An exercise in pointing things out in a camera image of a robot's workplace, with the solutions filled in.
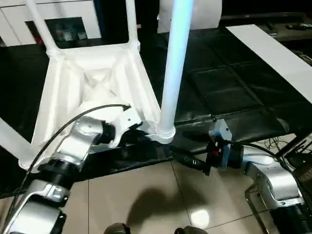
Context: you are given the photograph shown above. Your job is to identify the white plastic table top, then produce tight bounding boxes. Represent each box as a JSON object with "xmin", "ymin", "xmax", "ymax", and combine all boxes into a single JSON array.
[{"xmin": 19, "ymin": 41, "xmax": 176, "ymax": 171}]

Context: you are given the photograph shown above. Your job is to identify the dark right robot foot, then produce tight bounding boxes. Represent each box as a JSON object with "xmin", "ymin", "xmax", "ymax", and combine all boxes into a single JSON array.
[{"xmin": 173, "ymin": 226, "xmax": 209, "ymax": 234}]

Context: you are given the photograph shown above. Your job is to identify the dark robot foot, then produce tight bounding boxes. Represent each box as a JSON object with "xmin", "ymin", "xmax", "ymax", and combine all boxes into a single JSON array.
[
  {"xmin": 173, "ymin": 226, "xmax": 209, "ymax": 234},
  {"xmin": 103, "ymin": 223, "xmax": 131, "ymax": 234}
]

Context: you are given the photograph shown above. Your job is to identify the black stand leg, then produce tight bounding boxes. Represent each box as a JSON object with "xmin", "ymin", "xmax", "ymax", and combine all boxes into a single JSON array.
[{"xmin": 275, "ymin": 132, "xmax": 312, "ymax": 159}]

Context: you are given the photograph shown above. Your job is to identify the brown woven fabric object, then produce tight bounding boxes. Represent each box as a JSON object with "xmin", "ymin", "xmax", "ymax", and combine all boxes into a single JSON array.
[{"xmin": 292, "ymin": 158, "xmax": 312, "ymax": 195}]

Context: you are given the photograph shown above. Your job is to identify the dark left robot foot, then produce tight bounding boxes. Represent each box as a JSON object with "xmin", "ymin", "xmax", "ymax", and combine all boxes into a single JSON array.
[{"xmin": 103, "ymin": 223, "xmax": 131, "ymax": 234}]

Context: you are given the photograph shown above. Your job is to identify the black cabinet with gold label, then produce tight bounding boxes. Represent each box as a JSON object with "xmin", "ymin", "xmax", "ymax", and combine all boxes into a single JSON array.
[{"xmin": 97, "ymin": 0, "xmax": 161, "ymax": 47}]

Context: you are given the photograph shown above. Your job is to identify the flat white board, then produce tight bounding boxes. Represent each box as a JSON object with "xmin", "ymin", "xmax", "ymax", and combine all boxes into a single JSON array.
[{"xmin": 225, "ymin": 23, "xmax": 312, "ymax": 103}]

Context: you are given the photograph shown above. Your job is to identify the white cabinet with glass doors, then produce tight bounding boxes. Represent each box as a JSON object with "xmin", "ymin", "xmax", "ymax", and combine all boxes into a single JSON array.
[{"xmin": 0, "ymin": 0, "xmax": 102, "ymax": 47}]

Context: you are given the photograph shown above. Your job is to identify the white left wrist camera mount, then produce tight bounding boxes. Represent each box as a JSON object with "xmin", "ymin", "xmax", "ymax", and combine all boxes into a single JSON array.
[{"xmin": 110, "ymin": 107, "xmax": 143, "ymax": 147}]

